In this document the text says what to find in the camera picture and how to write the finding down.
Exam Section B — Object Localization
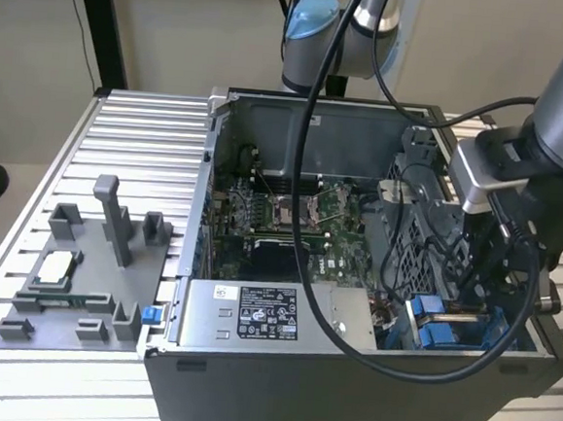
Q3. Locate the black disk power wire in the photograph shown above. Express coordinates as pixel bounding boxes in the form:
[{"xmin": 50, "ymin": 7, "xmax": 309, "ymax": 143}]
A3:
[{"xmin": 420, "ymin": 233, "xmax": 480, "ymax": 290}]

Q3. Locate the hard disk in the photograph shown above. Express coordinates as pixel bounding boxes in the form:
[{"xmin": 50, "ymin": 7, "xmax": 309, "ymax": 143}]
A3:
[{"xmin": 408, "ymin": 294, "xmax": 506, "ymax": 330}]

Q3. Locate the metal disk bay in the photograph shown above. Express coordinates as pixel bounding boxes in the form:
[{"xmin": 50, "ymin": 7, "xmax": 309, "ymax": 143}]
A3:
[{"xmin": 399, "ymin": 291, "xmax": 524, "ymax": 362}]

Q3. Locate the black RAM slot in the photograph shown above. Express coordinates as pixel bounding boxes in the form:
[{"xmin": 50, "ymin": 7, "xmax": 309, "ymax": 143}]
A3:
[
  {"xmin": 248, "ymin": 227, "xmax": 331, "ymax": 241},
  {"xmin": 249, "ymin": 222, "xmax": 330, "ymax": 235}
]

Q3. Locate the grey perforated drive cage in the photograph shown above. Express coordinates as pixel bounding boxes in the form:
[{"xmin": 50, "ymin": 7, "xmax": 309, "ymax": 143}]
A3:
[{"xmin": 367, "ymin": 123, "xmax": 484, "ymax": 304}]

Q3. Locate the green motherboard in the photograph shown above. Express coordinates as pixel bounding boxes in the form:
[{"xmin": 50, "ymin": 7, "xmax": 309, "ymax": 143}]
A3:
[{"xmin": 204, "ymin": 165, "xmax": 395, "ymax": 298}]

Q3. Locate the CPU socket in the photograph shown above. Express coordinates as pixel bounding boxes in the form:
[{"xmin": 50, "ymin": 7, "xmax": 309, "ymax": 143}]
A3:
[{"xmin": 268, "ymin": 193, "xmax": 324, "ymax": 230}]

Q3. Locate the black graphics card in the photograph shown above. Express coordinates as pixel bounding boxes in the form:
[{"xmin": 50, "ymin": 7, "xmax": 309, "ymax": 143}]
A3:
[{"xmin": 248, "ymin": 236, "xmax": 312, "ymax": 285}]

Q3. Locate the open black PC case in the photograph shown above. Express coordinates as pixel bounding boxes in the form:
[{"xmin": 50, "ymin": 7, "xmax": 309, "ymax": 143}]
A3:
[{"xmin": 140, "ymin": 82, "xmax": 563, "ymax": 421}]

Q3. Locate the silver power supply unit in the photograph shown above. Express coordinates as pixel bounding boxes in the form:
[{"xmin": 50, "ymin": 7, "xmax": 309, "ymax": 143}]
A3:
[{"xmin": 180, "ymin": 274, "xmax": 383, "ymax": 364}]

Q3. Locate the blue case latch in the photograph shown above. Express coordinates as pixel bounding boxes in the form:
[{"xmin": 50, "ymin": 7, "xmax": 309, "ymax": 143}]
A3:
[{"xmin": 139, "ymin": 304, "xmax": 163, "ymax": 327}]

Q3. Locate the grey parts rack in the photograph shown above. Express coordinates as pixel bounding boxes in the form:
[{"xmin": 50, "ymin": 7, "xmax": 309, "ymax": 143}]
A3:
[{"xmin": 0, "ymin": 166, "xmax": 178, "ymax": 363}]

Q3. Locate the green RAM stick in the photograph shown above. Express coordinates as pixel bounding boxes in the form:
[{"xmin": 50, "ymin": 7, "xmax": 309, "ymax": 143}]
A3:
[{"xmin": 15, "ymin": 288, "xmax": 110, "ymax": 311}]

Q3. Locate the silver CPU chip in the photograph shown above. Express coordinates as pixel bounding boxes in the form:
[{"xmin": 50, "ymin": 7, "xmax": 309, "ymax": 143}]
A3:
[{"xmin": 36, "ymin": 249, "xmax": 82, "ymax": 286}]

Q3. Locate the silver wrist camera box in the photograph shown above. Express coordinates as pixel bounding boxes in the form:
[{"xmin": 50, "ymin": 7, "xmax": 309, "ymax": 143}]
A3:
[{"xmin": 444, "ymin": 121, "xmax": 547, "ymax": 220}]

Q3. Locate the black camera cable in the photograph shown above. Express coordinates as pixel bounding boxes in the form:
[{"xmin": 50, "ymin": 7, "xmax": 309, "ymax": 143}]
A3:
[{"xmin": 366, "ymin": 46, "xmax": 541, "ymax": 139}]

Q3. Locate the thin black wire loop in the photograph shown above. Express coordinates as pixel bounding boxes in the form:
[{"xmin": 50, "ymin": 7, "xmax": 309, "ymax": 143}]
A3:
[{"xmin": 382, "ymin": 158, "xmax": 446, "ymax": 304}]

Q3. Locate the coloured power wire bundle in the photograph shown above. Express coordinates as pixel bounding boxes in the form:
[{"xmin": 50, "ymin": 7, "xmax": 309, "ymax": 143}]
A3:
[{"xmin": 368, "ymin": 298, "xmax": 405, "ymax": 339}]

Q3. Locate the metal socket cover frame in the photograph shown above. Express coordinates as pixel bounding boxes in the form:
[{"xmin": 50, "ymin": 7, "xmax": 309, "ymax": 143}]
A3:
[{"xmin": 309, "ymin": 186, "xmax": 351, "ymax": 226}]

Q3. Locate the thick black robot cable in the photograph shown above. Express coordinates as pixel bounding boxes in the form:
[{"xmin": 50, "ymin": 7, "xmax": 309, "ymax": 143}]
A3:
[{"xmin": 281, "ymin": 0, "xmax": 562, "ymax": 391}]

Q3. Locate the black vertical post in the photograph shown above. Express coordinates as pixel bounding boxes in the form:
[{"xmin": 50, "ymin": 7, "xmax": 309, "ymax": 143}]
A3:
[{"xmin": 64, "ymin": 0, "xmax": 136, "ymax": 92}]

